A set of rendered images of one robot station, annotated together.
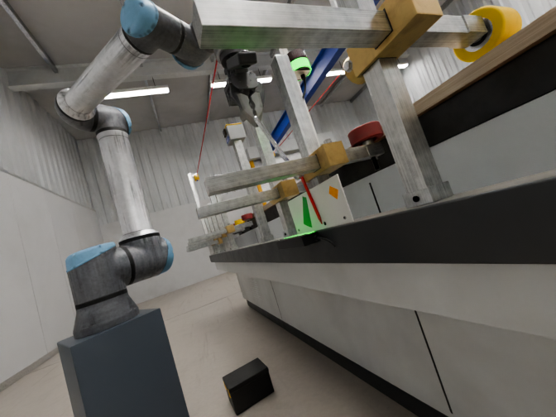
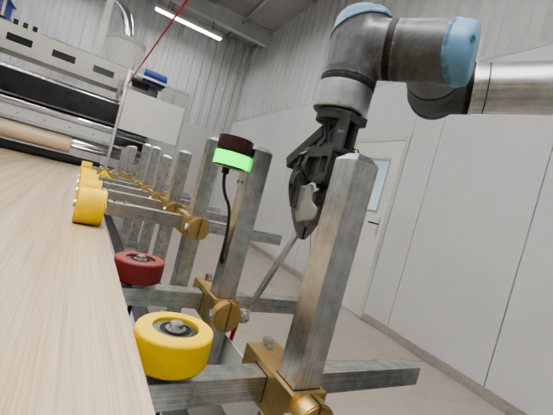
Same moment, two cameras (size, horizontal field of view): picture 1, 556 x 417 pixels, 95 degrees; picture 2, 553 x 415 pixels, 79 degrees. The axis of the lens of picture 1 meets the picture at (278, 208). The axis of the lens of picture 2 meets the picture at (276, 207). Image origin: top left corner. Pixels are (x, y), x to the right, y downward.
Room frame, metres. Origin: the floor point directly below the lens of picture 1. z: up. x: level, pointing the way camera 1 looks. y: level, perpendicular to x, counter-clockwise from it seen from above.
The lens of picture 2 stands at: (1.20, -0.15, 1.06)
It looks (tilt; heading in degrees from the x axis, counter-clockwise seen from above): 2 degrees down; 172
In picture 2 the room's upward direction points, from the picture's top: 15 degrees clockwise
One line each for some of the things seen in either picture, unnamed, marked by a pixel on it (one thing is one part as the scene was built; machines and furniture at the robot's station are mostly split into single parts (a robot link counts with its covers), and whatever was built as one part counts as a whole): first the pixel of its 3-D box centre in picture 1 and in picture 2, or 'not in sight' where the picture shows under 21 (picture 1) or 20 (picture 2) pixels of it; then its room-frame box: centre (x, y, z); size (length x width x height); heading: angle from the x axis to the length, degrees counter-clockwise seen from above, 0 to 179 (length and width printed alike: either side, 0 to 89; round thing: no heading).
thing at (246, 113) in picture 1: (244, 114); (321, 216); (0.66, 0.01, 1.05); 0.06 x 0.03 x 0.09; 23
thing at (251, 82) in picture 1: (238, 79); (332, 151); (0.67, -0.01, 1.16); 0.09 x 0.08 x 0.12; 23
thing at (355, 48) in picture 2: not in sight; (357, 52); (0.66, -0.01, 1.33); 0.10 x 0.09 x 0.12; 57
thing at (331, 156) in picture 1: (321, 164); (213, 302); (0.59, -0.13, 0.85); 0.14 x 0.06 x 0.05; 23
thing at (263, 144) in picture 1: (275, 179); (304, 357); (0.84, -0.02, 0.89); 0.04 x 0.04 x 0.48; 23
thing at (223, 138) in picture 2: (295, 60); (235, 145); (0.62, -0.16, 1.13); 0.06 x 0.06 x 0.02
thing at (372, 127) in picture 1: (370, 148); (132, 288); (0.63, -0.26, 0.85); 0.08 x 0.08 x 0.11
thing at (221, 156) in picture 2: (299, 69); (231, 160); (0.62, -0.16, 1.11); 0.06 x 0.06 x 0.02
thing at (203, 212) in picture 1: (268, 196); (309, 379); (0.78, 0.02, 0.84); 0.44 x 0.03 x 0.04; 113
